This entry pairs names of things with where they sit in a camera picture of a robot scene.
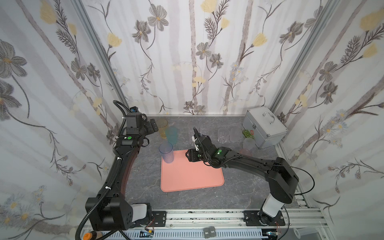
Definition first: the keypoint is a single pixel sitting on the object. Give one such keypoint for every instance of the silver aluminium case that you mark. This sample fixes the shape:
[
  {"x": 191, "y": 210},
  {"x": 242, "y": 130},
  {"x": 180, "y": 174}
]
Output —
[{"x": 264, "y": 126}]

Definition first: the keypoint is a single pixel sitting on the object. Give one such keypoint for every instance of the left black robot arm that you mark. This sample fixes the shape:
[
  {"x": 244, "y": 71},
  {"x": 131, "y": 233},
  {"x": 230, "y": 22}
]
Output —
[{"x": 109, "y": 211}]

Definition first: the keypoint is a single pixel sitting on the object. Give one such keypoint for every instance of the blue translucent cup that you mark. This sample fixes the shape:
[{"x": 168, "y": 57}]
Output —
[{"x": 166, "y": 150}]

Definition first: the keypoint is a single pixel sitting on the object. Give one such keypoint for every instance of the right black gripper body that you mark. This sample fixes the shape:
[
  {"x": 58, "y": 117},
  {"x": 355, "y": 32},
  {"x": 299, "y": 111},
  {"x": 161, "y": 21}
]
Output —
[{"x": 199, "y": 141}]

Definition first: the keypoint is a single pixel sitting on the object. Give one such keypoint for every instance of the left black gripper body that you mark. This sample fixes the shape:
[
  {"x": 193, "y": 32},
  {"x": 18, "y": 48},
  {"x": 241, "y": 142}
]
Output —
[{"x": 151, "y": 126}]

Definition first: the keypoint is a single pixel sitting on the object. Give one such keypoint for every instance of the teal textured cup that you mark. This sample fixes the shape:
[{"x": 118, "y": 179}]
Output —
[{"x": 172, "y": 135}]

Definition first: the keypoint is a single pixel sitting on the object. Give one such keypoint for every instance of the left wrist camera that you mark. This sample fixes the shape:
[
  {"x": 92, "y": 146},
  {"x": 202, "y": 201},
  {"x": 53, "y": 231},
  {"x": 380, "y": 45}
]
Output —
[{"x": 134, "y": 110}]

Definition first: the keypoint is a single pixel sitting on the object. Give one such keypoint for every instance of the pink translucent cup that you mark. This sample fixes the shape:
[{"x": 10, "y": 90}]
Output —
[{"x": 245, "y": 152}]

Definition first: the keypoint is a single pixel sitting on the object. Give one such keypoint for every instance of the clear faceted glass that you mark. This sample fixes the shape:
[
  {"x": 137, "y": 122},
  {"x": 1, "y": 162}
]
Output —
[{"x": 223, "y": 135}]

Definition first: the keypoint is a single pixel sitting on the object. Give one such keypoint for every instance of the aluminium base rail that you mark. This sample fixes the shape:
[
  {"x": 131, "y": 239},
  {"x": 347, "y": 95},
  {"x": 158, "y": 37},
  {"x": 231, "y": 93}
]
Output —
[{"x": 234, "y": 219}]

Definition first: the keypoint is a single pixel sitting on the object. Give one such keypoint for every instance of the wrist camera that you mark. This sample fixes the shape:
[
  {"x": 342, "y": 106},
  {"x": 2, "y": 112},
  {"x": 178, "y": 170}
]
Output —
[
  {"x": 134, "y": 110},
  {"x": 194, "y": 143}
]

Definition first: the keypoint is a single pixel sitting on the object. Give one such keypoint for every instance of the white cable duct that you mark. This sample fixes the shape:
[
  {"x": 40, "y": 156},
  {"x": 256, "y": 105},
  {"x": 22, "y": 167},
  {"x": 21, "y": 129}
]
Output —
[{"x": 196, "y": 234}]

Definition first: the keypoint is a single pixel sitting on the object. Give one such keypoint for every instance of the amber translucent cup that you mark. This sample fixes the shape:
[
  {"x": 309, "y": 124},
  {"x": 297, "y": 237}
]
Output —
[{"x": 162, "y": 126}]

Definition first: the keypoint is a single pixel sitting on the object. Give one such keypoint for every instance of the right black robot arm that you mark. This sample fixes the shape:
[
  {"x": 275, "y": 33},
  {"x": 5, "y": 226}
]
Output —
[{"x": 280, "y": 176}]

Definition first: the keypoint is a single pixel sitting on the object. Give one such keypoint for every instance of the green small box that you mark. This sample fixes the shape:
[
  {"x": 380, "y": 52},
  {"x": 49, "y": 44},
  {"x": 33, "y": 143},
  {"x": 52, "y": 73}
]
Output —
[{"x": 247, "y": 134}]

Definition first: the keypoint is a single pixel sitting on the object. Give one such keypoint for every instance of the pink rectangular tray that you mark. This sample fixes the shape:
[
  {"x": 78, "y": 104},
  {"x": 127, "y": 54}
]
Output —
[{"x": 182, "y": 175}]

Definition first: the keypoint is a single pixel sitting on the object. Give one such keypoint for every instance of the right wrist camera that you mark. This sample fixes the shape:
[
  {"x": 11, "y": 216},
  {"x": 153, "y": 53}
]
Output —
[{"x": 194, "y": 143}]

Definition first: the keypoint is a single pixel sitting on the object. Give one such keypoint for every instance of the orange capped bottle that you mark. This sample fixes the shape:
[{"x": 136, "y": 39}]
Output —
[{"x": 93, "y": 235}]

